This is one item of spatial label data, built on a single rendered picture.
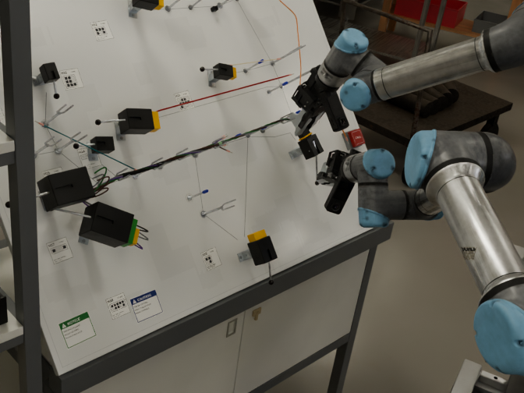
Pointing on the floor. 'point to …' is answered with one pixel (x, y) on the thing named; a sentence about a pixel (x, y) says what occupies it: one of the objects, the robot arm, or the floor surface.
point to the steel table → (386, 43)
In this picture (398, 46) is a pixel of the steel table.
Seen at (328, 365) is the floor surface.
